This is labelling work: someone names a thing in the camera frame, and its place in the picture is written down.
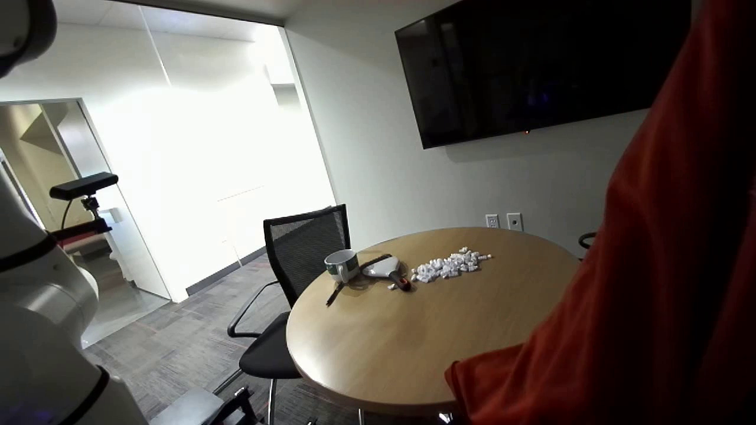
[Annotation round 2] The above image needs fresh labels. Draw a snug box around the red cloth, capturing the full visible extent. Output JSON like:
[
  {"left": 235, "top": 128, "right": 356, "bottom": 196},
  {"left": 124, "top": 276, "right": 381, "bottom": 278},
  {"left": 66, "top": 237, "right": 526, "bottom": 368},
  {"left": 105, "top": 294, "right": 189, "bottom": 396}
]
[{"left": 442, "top": 0, "right": 756, "bottom": 425}]

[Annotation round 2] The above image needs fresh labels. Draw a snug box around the white mug with green print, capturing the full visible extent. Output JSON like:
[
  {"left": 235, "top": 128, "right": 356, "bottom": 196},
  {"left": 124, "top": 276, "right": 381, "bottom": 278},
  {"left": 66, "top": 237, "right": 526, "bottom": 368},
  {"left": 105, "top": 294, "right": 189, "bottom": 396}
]
[{"left": 322, "top": 247, "right": 363, "bottom": 286}]

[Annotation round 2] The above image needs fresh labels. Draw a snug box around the pile of small white pieces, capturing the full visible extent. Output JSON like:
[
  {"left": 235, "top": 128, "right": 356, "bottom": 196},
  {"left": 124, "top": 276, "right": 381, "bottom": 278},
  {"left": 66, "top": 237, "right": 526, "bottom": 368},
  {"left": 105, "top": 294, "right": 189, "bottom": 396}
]
[{"left": 406, "top": 244, "right": 496, "bottom": 286}]

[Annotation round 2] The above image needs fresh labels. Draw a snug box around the black orange bar clamp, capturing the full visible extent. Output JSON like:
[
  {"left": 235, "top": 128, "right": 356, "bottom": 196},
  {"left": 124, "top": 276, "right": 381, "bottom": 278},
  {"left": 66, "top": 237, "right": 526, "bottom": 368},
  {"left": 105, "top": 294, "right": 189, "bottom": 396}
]
[{"left": 211, "top": 384, "right": 260, "bottom": 425}]

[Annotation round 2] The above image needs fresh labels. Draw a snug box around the robot mounting platform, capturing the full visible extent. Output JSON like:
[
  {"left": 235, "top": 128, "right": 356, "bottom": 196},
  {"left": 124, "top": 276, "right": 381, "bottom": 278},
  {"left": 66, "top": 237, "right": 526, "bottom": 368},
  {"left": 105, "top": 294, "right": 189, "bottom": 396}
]
[{"left": 150, "top": 384, "right": 239, "bottom": 425}]

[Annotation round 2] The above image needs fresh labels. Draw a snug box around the black wall-mounted TV screen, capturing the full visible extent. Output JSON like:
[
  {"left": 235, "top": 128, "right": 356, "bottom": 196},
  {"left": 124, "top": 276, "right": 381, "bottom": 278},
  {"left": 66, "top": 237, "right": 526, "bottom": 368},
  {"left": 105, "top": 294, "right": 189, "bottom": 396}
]
[{"left": 392, "top": 0, "right": 698, "bottom": 151}]

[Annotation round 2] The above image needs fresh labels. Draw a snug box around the black stereo camera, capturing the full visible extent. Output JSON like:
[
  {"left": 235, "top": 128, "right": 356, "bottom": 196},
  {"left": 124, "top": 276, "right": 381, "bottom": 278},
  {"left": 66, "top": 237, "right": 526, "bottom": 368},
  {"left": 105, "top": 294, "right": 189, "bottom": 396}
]
[{"left": 47, "top": 170, "right": 122, "bottom": 203}]

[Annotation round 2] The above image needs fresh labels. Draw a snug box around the camera stand with red clamp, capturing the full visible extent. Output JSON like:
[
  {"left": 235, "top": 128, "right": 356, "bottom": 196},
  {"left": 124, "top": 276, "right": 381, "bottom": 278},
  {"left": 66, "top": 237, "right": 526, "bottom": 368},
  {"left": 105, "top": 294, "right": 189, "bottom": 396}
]
[{"left": 46, "top": 196, "right": 113, "bottom": 256}]

